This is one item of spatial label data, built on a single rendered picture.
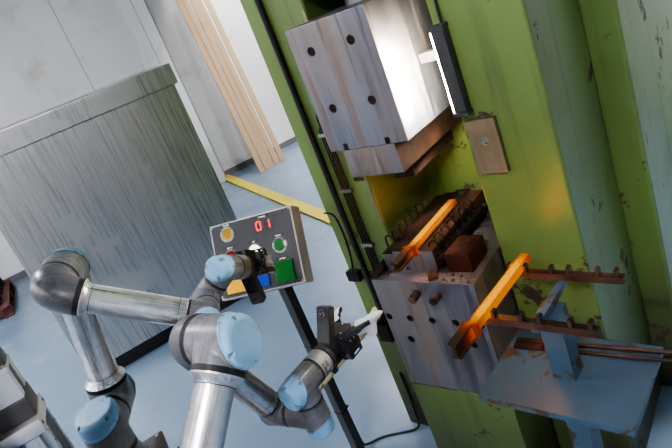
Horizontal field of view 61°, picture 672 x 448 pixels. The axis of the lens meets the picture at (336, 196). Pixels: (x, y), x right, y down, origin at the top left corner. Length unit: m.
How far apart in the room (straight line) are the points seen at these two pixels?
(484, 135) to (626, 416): 0.79
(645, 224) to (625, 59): 0.59
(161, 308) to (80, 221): 2.54
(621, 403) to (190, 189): 3.17
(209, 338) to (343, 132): 0.82
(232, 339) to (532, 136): 0.97
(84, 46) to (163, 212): 4.18
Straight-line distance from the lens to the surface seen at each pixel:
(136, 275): 4.19
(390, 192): 2.10
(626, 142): 2.11
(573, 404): 1.64
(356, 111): 1.72
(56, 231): 4.07
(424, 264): 1.88
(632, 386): 1.67
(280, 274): 2.05
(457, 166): 2.22
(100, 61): 7.95
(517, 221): 1.82
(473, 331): 1.49
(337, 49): 1.68
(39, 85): 7.91
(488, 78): 1.65
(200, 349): 1.25
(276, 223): 2.06
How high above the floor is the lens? 1.83
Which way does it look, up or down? 19 degrees down
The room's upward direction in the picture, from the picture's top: 22 degrees counter-clockwise
